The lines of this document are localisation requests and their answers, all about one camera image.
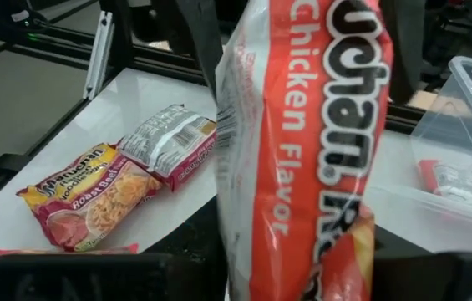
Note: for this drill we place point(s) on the clear plastic bin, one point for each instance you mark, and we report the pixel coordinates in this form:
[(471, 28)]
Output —
[(440, 125)]

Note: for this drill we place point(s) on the silver aluminium bracket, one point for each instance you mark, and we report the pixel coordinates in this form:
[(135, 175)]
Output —
[(98, 54)]

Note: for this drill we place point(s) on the black device with green light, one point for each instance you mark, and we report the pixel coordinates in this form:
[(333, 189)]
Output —
[(14, 23)]

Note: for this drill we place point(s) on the roast beef ramen noodle pack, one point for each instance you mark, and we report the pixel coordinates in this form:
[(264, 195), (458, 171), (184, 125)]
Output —
[(461, 184), (164, 146), (93, 196)]

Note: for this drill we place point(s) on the red ramen noodle pack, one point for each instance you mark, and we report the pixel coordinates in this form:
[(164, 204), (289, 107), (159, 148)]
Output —
[(52, 251)]

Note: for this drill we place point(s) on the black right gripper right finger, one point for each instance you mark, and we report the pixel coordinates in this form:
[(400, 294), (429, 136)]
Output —
[(415, 276)]

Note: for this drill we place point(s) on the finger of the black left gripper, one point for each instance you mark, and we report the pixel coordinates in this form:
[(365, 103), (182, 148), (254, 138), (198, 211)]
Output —
[(206, 33), (407, 50)]

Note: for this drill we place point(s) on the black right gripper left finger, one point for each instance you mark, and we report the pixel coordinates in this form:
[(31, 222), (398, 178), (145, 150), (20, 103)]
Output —
[(194, 259)]

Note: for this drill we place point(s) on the orange chicken ramen noodle pack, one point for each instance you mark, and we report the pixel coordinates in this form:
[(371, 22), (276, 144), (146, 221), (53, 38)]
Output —
[(302, 167)]

